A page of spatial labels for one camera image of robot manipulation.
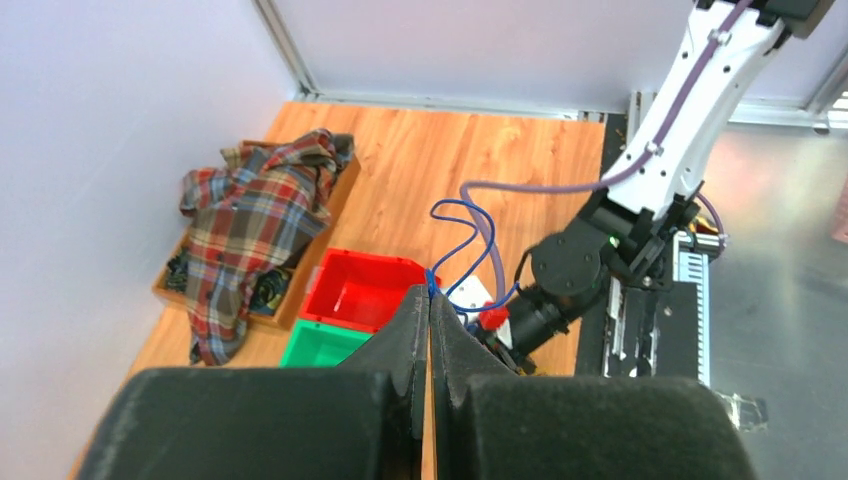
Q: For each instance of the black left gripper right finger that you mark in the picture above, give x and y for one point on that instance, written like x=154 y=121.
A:
x=490 y=423

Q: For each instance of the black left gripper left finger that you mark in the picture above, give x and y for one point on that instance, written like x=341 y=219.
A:
x=362 y=419

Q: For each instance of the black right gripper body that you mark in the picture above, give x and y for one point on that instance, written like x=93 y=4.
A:
x=512 y=332

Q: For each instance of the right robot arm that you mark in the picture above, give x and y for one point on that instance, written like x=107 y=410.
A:
x=624 y=236

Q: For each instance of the green plastic bin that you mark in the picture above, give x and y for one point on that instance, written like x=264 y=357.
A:
x=313 y=344

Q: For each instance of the red plastic bin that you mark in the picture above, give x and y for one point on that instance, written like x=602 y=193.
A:
x=359 y=291

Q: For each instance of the wooden tray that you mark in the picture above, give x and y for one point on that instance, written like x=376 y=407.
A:
x=309 y=260

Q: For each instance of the plaid shirt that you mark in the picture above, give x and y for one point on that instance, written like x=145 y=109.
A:
x=258 y=211

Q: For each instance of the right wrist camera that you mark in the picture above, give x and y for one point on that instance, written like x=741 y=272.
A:
x=472 y=294

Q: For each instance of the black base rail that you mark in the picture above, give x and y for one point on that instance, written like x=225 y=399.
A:
x=660 y=326

